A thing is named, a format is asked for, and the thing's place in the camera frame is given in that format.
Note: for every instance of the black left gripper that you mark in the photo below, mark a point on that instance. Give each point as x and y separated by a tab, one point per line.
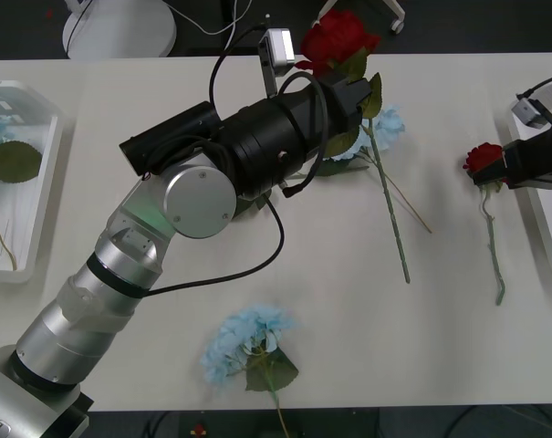
316	118

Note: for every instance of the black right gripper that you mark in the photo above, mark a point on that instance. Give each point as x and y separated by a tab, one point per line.
535	162

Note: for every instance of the small red rose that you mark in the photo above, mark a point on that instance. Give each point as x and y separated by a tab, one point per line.
481	155

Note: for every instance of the large red rose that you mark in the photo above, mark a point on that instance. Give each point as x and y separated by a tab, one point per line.
335	36

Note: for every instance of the pale blue flower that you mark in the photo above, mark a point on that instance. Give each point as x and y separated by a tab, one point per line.
389	125
13	162
239	342

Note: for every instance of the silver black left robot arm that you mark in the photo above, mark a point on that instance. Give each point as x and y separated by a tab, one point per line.
198	201

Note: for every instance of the shallow white box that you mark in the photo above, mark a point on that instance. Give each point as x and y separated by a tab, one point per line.
549	228
43	205

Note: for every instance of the white chair base with castors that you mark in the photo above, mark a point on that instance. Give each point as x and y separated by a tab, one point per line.
394	9

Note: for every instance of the white round stand base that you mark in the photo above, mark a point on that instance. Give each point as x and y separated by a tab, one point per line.
120	36

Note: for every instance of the small red floor object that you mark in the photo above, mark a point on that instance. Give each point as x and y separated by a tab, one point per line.
198	430

